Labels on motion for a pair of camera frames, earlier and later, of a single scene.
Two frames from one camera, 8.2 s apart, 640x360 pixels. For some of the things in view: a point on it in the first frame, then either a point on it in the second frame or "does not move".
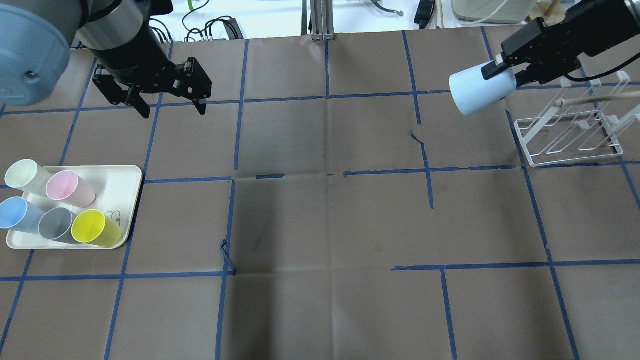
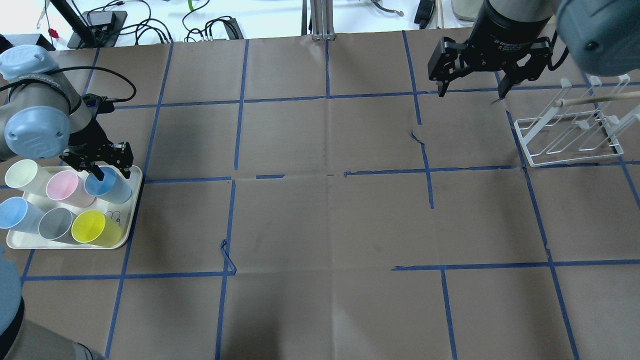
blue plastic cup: x=16 y=213 does not move
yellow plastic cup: x=92 y=226 does not move
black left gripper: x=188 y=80 to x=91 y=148
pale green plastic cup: x=24 y=174 does not move
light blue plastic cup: x=470 y=91 to x=114 y=188
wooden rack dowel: x=563 y=102 does not move
